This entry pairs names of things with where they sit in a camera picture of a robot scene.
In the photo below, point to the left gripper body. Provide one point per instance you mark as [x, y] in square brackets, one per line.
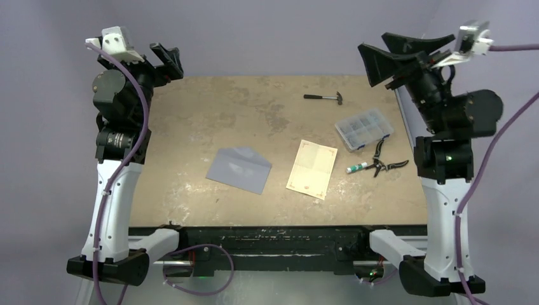
[147, 76]

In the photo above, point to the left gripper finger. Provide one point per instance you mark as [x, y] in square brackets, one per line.
[160, 52]
[175, 70]

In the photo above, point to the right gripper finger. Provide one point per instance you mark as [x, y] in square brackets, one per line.
[381, 65]
[404, 45]

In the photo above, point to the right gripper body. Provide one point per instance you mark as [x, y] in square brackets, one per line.
[423, 81]

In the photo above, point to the white green glue stick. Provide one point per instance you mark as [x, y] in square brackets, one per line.
[357, 167]

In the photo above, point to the cream letter paper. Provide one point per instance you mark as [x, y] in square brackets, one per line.
[312, 169]

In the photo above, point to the grey envelope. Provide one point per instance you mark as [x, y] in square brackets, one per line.
[240, 167]

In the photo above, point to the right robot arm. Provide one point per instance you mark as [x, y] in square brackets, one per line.
[444, 159]

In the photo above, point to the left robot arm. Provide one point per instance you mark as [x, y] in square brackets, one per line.
[121, 145]

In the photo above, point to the clear plastic screw box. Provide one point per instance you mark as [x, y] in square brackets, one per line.
[360, 130]

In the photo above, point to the black pliers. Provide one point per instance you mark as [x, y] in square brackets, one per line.
[378, 165]

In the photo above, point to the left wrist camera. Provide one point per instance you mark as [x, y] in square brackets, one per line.
[115, 41]

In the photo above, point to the black handled hammer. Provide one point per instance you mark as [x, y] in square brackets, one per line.
[338, 98]

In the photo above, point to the black base frame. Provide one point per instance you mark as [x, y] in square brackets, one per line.
[341, 250]

